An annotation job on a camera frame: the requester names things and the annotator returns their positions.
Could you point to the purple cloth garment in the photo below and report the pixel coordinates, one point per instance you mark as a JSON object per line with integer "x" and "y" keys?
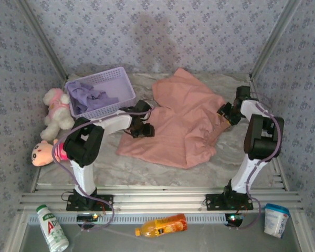
{"x": 81, "y": 92}

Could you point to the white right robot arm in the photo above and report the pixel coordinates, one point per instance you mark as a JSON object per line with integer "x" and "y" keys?
{"x": 242, "y": 178}

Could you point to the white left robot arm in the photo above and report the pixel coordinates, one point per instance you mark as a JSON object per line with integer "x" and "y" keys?
{"x": 84, "y": 178}

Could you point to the purple plastic basket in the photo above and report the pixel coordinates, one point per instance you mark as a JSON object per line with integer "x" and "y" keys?
{"x": 115, "y": 78}

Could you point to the white plush dog pink shirt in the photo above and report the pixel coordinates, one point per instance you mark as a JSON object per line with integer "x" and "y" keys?
{"x": 59, "y": 118}

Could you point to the right controller circuit board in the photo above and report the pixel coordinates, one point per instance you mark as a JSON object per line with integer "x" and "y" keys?
{"x": 233, "y": 218}

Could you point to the controller circuit board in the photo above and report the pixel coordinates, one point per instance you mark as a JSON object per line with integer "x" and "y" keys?
{"x": 233, "y": 218}
{"x": 88, "y": 217}

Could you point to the white yogurt cup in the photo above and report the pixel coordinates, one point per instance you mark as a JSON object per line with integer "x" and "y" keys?
{"x": 275, "y": 220}

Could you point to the pink plush doll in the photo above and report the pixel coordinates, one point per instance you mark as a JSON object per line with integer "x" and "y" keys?
{"x": 40, "y": 155}

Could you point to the orange juice bottle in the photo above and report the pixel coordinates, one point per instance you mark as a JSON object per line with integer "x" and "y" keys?
{"x": 160, "y": 227}

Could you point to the left controller circuit board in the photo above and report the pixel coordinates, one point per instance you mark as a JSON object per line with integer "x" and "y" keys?
{"x": 88, "y": 217}

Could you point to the white green milk drink bottle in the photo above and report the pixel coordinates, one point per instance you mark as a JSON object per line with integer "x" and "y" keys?
{"x": 52, "y": 231}

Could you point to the aluminium frame post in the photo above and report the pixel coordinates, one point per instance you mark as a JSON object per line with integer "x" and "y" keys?
{"x": 275, "y": 39}

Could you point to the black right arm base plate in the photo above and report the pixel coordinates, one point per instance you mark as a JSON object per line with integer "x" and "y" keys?
{"x": 218, "y": 203}

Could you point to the aluminium mounting rail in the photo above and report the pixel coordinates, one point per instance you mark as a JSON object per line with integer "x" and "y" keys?
{"x": 160, "y": 199}

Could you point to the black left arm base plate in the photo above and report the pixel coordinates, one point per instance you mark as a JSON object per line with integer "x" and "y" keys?
{"x": 78, "y": 203}

